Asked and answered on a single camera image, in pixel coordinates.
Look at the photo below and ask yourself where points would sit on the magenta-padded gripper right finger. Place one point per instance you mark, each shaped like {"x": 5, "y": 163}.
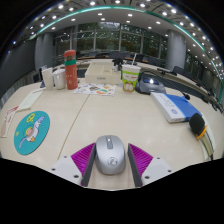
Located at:
{"x": 142, "y": 159}

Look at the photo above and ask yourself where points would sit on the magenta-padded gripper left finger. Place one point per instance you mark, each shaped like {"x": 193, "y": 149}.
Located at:
{"x": 80, "y": 159}

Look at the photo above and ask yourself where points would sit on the silver grey computer mouse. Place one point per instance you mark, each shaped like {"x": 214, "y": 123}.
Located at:
{"x": 110, "y": 155}

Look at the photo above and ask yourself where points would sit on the round teal cartoon mouse pad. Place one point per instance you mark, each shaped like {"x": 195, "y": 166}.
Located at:
{"x": 31, "y": 132}

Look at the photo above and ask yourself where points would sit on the blue book with white spine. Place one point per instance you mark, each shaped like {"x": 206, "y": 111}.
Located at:
{"x": 173, "y": 108}

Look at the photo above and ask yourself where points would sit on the colourful sticker sheet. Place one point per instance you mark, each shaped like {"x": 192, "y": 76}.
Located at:
{"x": 95, "y": 89}

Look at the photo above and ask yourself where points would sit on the white paper sheet green lines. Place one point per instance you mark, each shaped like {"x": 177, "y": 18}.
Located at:
{"x": 210, "y": 135}

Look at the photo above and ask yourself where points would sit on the dark conference microphone unit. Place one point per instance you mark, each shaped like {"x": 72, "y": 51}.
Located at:
{"x": 150, "y": 86}

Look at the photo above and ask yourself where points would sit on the white printed document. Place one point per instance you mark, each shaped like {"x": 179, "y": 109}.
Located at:
{"x": 30, "y": 99}

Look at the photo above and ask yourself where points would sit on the printed paper cup with straw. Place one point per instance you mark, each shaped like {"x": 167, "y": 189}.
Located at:
{"x": 130, "y": 79}

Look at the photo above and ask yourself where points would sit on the red and white fan leaflet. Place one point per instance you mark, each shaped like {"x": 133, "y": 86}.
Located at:
{"x": 8, "y": 120}

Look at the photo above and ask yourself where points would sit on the white lidded mug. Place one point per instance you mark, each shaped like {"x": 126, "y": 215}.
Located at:
{"x": 59, "y": 79}

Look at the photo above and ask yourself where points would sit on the stack of white paper cups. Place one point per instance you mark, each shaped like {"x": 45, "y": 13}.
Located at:
{"x": 47, "y": 79}

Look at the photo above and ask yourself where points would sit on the red drink bottle green band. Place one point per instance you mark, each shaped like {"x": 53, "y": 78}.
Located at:
{"x": 70, "y": 71}

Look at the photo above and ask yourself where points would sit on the beige cardboard box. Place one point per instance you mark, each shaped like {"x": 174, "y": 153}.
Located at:
{"x": 102, "y": 74}

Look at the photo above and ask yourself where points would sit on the curved conference desk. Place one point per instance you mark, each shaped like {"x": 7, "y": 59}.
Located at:
{"x": 100, "y": 61}

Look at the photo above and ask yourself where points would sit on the black office chairs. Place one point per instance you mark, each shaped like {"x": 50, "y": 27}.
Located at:
{"x": 116, "y": 54}

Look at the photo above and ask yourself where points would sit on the ceiling lights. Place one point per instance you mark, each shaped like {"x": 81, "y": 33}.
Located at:
{"x": 92, "y": 3}

